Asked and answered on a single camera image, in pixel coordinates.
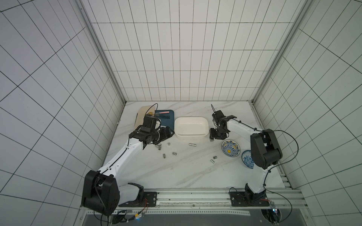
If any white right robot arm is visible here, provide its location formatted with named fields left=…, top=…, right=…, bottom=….
left=210, top=119, right=282, bottom=205

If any white storage box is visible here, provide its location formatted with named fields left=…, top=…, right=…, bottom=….
left=174, top=117, right=209, bottom=139

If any dark teal tray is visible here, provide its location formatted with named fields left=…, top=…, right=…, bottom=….
left=155, top=110, right=175, bottom=130

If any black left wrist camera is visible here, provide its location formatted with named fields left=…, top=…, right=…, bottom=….
left=142, top=115, right=161, bottom=131

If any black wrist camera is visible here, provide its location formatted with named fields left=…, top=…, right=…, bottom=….
left=142, top=115, right=161, bottom=131
left=212, top=110, right=237, bottom=123

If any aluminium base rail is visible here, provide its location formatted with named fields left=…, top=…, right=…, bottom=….
left=76, top=187, right=309, bottom=218

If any gold spoon pink handle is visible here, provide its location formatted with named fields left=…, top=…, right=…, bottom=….
left=155, top=111, right=170, bottom=115

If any blue yellow patterned bowl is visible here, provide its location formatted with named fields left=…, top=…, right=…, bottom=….
left=221, top=140, right=240, bottom=158

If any beige folded cloth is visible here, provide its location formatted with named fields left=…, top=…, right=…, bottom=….
left=134, top=105, right=156, bottom=129

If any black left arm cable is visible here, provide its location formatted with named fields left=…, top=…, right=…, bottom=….
left=144, top=103, right=159, bottom=116

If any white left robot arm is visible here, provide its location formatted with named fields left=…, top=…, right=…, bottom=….
left=81, top=125, right=174, bottom=216

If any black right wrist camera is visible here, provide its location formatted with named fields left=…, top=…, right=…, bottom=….
left=212, top=110, right=237, bottom=123

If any blue white patterned bowl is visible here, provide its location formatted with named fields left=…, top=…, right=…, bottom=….
left=241, top=150, right=255, bottom=169

